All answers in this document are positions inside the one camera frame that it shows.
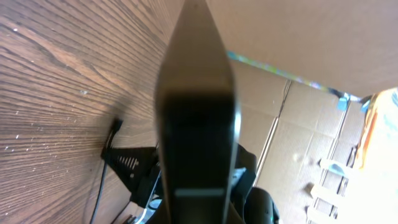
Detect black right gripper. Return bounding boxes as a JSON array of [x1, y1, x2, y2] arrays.
[[130, 144, 280, 224]]

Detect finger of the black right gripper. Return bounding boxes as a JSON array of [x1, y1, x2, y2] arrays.
[[101, 146, 159, 193]]

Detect black charger cable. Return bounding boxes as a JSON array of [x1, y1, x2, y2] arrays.
[[89, 118, 124, 224]]

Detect Galaxy smartphone with reflective screen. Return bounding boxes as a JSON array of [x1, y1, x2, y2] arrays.
[[155, 1, 240, 223]]

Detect cardboard board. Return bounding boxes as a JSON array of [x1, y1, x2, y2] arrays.
[[207, 0, 397, 223]]

